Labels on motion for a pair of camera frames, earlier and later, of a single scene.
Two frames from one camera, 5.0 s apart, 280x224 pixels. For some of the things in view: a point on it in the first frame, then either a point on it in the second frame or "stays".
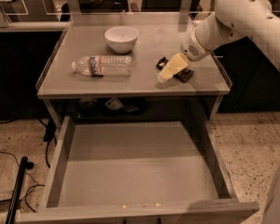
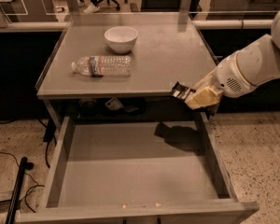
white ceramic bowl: x=121 y=39 stays
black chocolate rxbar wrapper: x=182 y=76 to x=181 y=91
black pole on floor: x=23 y=166 stays
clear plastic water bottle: x=104 y=66 stays
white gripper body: x=191 y=49 to x=229 y=76
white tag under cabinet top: x=114 y=104 stays
